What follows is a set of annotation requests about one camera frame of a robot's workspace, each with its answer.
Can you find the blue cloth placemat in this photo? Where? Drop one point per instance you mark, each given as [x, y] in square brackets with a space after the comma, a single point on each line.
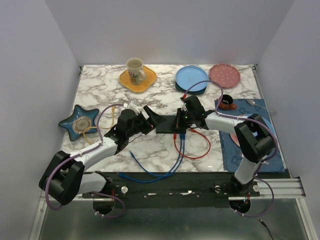
[230, 151]

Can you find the aluminium rail frame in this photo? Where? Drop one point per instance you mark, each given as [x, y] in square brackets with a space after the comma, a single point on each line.
[99, 87]

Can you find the yellow woven coaster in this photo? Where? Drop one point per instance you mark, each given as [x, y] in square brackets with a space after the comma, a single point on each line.
[125, 81]

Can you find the metal spoon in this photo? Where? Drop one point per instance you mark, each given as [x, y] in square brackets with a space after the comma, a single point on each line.
[253, 103]

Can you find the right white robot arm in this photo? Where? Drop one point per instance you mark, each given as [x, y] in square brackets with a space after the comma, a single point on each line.
[255, 139]

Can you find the cream floral mug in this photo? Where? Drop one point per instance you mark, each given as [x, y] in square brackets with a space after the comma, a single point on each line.
[135, 68]

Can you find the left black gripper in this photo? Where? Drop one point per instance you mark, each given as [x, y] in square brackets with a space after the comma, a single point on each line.
[152, 121]

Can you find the blue star-shaped dish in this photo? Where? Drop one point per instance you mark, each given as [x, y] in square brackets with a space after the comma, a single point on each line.
[78, 121]

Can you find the pink dotted plate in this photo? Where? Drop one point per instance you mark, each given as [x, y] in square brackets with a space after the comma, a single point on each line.
[226, 75]

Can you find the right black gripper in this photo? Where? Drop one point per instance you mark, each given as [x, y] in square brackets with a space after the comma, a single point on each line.
[178, 124]

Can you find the black network switch box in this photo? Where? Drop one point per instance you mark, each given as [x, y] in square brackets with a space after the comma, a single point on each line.
[166, 127]

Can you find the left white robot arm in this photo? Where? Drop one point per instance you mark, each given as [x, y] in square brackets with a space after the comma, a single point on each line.
[82, 162]

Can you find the light blue plate on mat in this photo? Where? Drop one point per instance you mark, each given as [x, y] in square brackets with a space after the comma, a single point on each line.
[266, 121]

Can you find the black mounting base plate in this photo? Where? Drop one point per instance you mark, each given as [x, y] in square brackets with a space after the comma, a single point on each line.
[139, 191]

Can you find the pink plate under blue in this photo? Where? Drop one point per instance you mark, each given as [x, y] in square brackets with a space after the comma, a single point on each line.
[235, 139]

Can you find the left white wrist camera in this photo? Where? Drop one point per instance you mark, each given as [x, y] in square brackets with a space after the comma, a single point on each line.
[133, 105]

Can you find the dark teal plate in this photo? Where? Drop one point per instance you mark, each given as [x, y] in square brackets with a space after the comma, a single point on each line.
[197, 92]

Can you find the brown orange cup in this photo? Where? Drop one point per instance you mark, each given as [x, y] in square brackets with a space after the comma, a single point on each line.
[227, 103]

